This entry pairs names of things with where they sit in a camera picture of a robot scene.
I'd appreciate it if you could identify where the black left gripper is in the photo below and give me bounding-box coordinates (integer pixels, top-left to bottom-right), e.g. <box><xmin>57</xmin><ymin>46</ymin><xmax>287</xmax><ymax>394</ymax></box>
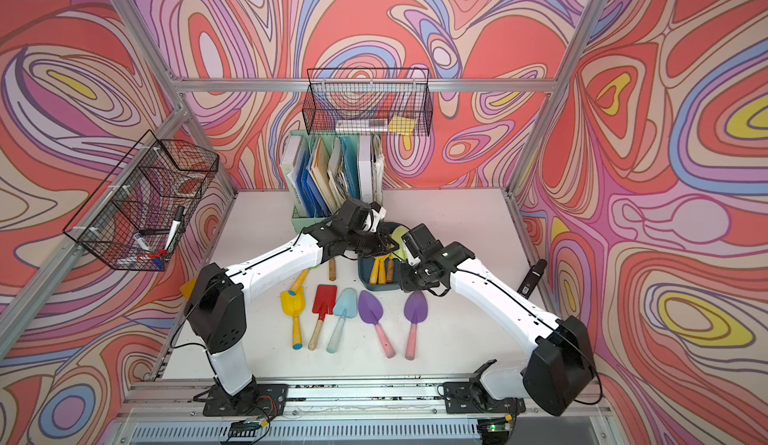
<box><xmin>344</xmin><ymin>226</ymin><xmax>400</xmax><ymax>258</ymax></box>

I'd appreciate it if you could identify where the dark teal storage box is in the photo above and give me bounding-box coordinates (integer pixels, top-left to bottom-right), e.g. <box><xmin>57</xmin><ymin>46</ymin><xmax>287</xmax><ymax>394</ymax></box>
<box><xmin>358</xmin><ymin>251</ymin><xmax>407</xmax><ymax>292</ymax></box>

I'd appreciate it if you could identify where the yellow shovel wooden handle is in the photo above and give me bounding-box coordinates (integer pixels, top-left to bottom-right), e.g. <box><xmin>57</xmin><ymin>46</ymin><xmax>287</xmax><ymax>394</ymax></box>
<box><xmin>385</xmin><ymin>258</ymin><xmax>395</xmax><ymax>284</ymax></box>

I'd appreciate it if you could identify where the light green shovel wooden handle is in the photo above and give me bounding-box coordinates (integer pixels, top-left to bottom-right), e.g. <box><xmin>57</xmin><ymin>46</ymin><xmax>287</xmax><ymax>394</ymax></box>
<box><xmin>391</xmin><ymin>228</ymin><xmax>408</xmax><ymax>262</ymax></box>

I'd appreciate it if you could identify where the light blue shovel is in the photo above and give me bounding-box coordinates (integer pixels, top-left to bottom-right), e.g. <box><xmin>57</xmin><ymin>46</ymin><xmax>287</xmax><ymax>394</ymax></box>
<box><xmin>326</xmin><ymin>288</ymin><xmax>357</xmax><ymax>354</ymax></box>

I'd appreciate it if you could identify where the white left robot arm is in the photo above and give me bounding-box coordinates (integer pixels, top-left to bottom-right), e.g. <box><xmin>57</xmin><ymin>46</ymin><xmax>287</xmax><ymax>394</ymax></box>
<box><xmin>185</xmin><ymin>198</ymin><xmax>397</xmax><ymax>397</ymax></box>

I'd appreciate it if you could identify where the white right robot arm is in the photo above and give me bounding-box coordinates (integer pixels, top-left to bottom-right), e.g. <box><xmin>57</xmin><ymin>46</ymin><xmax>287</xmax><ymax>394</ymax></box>
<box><xmin>403</xmin><ymin>224</ymin><xmax>598</xmax><ymax>416</ymax></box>

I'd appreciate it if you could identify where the mint green file organizer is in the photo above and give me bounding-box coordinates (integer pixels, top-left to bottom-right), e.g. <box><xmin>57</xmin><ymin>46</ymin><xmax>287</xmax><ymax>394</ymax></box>
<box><xmin>279</xmin><ymin>132</ymin><xmax>385</xmax><ymax>232</ymax></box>

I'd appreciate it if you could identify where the black stapler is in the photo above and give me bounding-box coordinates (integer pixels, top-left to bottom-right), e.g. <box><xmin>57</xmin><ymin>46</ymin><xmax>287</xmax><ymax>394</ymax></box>
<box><xmin>517</xmin><ymin>259</ymin><xmax>548</xmax><ymax>299</ymax></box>

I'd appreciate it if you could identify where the yellow sponge in basket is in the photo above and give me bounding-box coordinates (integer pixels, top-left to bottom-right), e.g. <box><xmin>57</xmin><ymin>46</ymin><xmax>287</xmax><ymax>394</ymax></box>
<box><xmin>387</xmin><ymin>116</ymin><xmax>417</xmax><ymax>136</ymax></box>

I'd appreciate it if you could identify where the black marker pen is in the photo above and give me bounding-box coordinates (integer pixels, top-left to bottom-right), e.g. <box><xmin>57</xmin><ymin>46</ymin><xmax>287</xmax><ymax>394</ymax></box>
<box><xmin>164</xmin><ymin>205</ymin><xmax>186</xmax><ymax>255</ymax></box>

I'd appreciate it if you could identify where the yellow sticky note block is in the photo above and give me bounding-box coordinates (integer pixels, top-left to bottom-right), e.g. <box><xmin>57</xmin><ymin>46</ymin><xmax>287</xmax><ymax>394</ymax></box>
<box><xmin>179</xmin><ymin>278</ymin><xmax>197</xmax><ymax>300</ymax></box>

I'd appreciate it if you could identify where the green shovel yellow handle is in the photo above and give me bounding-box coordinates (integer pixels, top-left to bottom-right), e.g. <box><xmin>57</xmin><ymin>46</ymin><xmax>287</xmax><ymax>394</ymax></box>
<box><xmin>288</xmin><ymin>269</ymin><xmax>310</xmax><ymax>296</ymax></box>

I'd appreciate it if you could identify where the red shovel wooden handle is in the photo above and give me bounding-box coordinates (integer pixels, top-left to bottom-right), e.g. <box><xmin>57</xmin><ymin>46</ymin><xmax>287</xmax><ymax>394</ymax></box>
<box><xmin>307</xmin><ymin>284</ymin><xmax>337</xmax><ymax>351</ymax></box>

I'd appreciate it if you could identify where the yellow shovel blue tipped handle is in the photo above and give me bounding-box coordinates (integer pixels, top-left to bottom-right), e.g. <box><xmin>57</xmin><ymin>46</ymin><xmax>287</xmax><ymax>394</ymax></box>
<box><xmin>280</xmin><ymin>288</ymin><xmax>305</xmax><ymax>350</ymax></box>

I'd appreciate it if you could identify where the black wire basket back wall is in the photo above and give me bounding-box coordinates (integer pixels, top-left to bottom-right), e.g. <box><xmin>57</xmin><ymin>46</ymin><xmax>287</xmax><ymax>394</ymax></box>
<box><xmin>302</xmin><ymin>66</ymin><xmax>434</xmax><ymax>137</ymax></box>

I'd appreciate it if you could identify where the black wire basket wall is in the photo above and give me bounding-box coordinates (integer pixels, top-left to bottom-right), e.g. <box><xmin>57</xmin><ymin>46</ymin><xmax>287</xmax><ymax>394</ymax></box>
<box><xmin>63</xmin><ymin>131</ymin><xmax>219</xmax><ymax>272</ymax></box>
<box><xmin>302</xmin><ymin>66</ymin><xmax>434</xmax><ymax>137</ymax></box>

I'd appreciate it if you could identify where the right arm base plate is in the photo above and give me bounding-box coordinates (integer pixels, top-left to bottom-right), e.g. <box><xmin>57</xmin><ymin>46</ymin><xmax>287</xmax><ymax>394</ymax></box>
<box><xmin>438</xmin><ymin>381</ymin><xmax>526</xmax><ymax>417</ymax></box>

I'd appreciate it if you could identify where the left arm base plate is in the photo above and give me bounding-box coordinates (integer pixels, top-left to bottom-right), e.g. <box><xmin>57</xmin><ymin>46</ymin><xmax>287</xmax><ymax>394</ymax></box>
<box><xmin>203</xmin><ymin>382</ymin><xmax>289</xmax><ymax>419</ymax></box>

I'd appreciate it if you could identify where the black wire basket left wall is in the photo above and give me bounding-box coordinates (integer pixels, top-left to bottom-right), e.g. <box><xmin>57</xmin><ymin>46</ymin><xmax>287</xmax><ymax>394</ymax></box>
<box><xmin>63</xmin><ymin>131</ymin><xmax>219</xmax><ymax>272</ymax></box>

